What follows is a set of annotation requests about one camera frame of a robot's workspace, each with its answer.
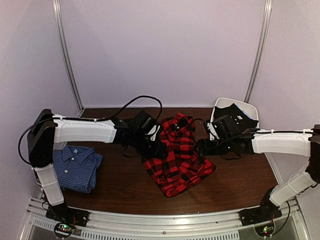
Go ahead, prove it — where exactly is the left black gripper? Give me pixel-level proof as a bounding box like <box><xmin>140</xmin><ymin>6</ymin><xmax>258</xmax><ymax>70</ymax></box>
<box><xmin>130</xmin><ymin>132</ymin><xmax>168</xmax><ymax>160</ymax></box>

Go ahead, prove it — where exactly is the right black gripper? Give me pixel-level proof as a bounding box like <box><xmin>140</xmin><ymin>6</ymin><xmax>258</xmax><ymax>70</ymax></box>
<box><xmin>194</xmin><ymin>137</ymin><xmax>233</xmax><ymax>157</ymax></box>

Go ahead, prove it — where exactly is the red black plaid shirt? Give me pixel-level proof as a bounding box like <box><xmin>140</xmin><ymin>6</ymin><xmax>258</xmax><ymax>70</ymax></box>
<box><xmin>141</xmin><ymin>112</ymin><xmax>217</xmax><ymax>198</ymax></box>

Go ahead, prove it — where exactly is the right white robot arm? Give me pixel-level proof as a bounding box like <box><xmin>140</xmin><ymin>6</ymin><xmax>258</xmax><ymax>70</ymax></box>
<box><xmin>196</xmin><ymin>115</ymin><xmax>320</xmax><ymax>221</ymax></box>

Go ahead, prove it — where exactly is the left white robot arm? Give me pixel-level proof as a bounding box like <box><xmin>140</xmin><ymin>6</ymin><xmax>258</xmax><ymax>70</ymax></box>
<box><xmin>27</xmin><ymin>109</ymin><xmax>168</xmax><ymax>222</ymax></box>

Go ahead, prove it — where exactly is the black shirt in basin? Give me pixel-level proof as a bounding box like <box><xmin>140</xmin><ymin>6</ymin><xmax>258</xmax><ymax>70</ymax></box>
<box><xmin>213</xmin><ymin>103</ymin><xmax>259</xmax><ymax>132</ymax></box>

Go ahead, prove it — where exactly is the white plastic basin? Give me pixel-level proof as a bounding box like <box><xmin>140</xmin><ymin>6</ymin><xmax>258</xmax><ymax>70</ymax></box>
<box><xmin>210</xmin><ymin>97</ymin><xmax>259</xmax><ymax>139</ymax></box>

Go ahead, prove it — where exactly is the folded blue checked shirt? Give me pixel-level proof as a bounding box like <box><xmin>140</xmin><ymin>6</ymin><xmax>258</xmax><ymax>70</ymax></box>
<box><xmin>53</xmin><ymin>145</ymin><xmax>103</xmax><ymax>194</ymax></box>

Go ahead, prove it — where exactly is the right circuit board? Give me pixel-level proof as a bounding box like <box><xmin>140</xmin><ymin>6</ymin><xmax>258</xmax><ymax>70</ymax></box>
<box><xmin>254</xmin><ymin>223</ymin><xmax>275</xmax><ymax>238</ymax></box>

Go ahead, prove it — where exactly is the circuit board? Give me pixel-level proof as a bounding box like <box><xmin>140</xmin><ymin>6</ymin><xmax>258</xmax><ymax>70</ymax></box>
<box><xmin>254</xmin><ymin>223</ymin><xmax>275</xmax><ymax>238</ymax></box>
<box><xmin>53</xmin><ymin>222</ymin><xmax>76</xmax><ymax>238</ymax></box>

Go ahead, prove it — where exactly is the left circuit board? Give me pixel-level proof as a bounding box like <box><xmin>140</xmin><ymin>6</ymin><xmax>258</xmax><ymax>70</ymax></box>
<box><xmin>53</xmin><ymin>222</ymin><xmax>76</xmax><ymax>238</ymax></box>

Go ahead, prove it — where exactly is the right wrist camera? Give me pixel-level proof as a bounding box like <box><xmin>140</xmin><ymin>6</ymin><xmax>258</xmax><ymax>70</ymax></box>
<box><xmin>204</xmin><ymin>120</ymin><xmax>216</xmax><ymax>141</ymax></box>

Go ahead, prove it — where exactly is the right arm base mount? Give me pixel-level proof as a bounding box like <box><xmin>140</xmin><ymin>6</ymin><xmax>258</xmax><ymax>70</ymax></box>
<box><xmin>239</xmin><ymin>200</ymin><xmax>282</xmax><ymax>226</ymax></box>

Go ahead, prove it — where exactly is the front aluminium rail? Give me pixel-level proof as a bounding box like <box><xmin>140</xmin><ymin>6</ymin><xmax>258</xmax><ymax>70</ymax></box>
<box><xmin>17</xmin><ymin>198</ymin><xmax>311</xmax><ymax>240</ymax></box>

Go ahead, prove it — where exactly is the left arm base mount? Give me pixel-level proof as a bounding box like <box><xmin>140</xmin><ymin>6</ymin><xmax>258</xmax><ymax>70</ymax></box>
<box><xmin>45</xmin><ymin>202</ymin><xmax>89</xmax><ymax>227</ymax></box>

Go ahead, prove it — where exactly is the right aluminium frame post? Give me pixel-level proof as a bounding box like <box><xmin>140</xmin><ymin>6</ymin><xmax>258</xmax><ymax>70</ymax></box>
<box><xmin>244</xmin><ymin>0</ymin><xmax>273</xmax><ymax>103</ymax></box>

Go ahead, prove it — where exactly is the aluminium frame post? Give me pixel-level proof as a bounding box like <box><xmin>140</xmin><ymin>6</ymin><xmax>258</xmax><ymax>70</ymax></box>
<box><xmin>52</xmin><ymin>0</ymin><xmax>84</xmax><ymax>113</ymax></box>
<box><xmin>244</xmin><ymin>0</ymin><xmax>273</xmax><ymax>103</ymax></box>

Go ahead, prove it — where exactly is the left aluminium frame post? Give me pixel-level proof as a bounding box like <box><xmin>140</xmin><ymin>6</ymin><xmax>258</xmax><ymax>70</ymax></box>
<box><xmin>52</xmin><ymin>0</ymin><xmax>84</xmax><ymax>113</ymax></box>

